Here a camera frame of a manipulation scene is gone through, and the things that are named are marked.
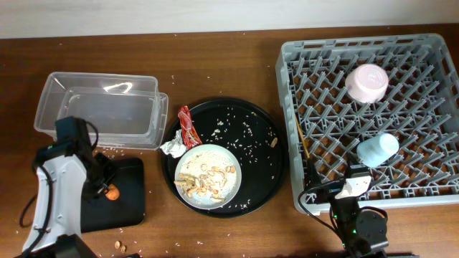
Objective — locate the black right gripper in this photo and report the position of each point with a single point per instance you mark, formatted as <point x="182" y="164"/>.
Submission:
<point x="328" y="191"/>

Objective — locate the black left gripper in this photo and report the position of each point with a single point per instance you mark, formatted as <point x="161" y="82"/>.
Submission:
<point x="110" y="165"/>

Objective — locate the orange carrot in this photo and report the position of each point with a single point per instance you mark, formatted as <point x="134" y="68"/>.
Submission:
<point x="112" y="193"/>

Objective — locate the wooden chopstick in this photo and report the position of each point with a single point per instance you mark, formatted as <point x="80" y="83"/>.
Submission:
<point x="303" y="141"/>

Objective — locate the light blue cup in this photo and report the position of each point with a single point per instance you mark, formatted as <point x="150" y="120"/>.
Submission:
<point x="375" y="151"/>

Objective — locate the white tissue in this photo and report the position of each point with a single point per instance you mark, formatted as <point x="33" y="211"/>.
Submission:
<point x="175" y="147"/>

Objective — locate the red snack wrapper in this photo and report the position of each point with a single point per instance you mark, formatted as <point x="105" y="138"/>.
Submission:
<point x="188" y="132"/>

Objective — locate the grey plate with food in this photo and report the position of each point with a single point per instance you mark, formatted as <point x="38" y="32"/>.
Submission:
<point x="207" y="177"/>

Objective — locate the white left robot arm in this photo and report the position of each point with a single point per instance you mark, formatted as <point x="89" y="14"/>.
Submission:
<point x="66" y="171"/>

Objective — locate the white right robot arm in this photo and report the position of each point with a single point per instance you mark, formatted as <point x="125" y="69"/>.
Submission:
<point x="362" y="230"/>

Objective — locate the grey dishwasher rack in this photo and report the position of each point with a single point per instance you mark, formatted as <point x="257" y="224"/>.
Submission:
<point x="420" y="108"/>

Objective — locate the black rectangular tray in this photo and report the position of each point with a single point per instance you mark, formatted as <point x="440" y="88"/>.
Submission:
<point x="100" y="213"/>

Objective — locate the peanut on tray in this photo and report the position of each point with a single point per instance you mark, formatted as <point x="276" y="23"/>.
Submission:
<point x="274" y="142"/>

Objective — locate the clear plastic bin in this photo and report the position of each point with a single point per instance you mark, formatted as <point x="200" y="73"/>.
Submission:
<point x="127" y="110"/>

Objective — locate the round black tray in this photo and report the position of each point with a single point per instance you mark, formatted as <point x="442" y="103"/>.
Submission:
<point x="247" y="131"/>

